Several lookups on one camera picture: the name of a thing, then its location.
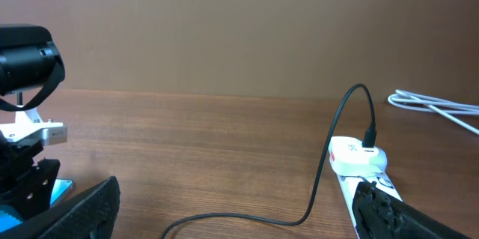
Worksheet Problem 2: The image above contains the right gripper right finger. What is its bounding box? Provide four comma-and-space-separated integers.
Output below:
352, 181, 469, 239

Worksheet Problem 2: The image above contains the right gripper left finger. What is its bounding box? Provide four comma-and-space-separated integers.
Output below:
1, 176, 120, 239

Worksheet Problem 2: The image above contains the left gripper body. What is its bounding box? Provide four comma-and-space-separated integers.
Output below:
1, 135, 43, 198

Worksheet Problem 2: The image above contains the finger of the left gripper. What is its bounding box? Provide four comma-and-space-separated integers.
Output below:
13, 159, 61, 220

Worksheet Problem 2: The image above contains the turquoise screen smartphone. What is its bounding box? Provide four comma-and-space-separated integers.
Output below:
1, 178, 75, 232

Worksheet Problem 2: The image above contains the black usb charging cable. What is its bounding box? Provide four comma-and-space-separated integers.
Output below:
160, 83, 377, 239

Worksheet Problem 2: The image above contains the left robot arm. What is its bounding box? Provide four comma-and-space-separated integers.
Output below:
1, 24, 67, 221

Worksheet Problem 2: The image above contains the white usb charger plug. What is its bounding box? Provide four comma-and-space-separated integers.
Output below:
329, 136, 388, 177

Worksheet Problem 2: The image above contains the white power strip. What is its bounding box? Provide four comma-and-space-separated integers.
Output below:
336, 171, 403, 239

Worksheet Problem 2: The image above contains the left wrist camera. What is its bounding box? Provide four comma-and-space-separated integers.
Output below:
1, 108, 67, 146

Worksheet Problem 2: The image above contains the white power strip cord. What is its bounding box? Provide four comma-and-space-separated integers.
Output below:
387, 88, 479, 136

